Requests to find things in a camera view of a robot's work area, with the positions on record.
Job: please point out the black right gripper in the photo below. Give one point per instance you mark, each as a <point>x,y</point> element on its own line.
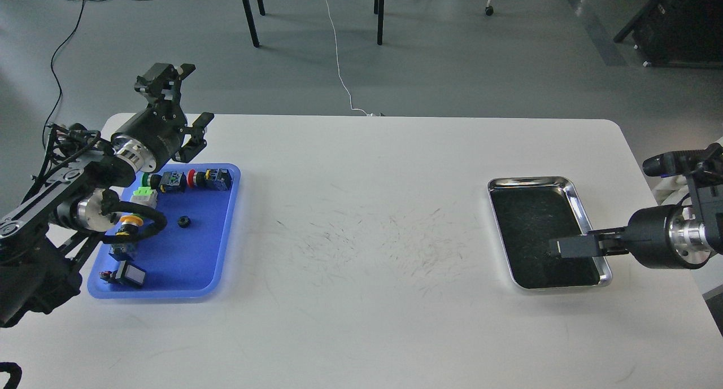
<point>663,237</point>

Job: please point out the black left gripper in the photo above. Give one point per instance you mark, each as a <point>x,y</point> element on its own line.
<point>153,136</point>

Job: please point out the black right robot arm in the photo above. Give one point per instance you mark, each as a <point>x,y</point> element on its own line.
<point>706,205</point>

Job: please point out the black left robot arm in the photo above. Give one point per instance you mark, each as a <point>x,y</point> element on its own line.
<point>73,206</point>

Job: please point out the green white connector part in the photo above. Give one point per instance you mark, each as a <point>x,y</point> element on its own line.
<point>145,196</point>

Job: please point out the silver metal tray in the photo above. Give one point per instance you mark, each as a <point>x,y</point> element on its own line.
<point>529,211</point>

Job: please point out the blue plastic tray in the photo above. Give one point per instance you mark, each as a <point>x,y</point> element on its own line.
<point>180,263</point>

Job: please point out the black table leg left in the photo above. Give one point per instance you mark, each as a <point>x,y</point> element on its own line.
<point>250,19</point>

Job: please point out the black table leg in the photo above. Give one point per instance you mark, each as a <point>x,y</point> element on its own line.
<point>250,19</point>
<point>378,9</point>

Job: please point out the black cabinet on casters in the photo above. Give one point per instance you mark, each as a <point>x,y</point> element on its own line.
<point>677,33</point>

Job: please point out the black table leg right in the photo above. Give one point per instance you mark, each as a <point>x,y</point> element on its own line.
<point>378,9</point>

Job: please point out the green push button switch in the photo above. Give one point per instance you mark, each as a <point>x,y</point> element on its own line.
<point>168,182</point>

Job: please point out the red push button switch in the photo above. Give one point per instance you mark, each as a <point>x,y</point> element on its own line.
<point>217,179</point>

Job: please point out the yellow push button switch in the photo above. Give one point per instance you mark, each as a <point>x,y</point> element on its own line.
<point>130,225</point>

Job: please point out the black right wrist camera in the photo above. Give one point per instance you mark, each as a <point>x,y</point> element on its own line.
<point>680,169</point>

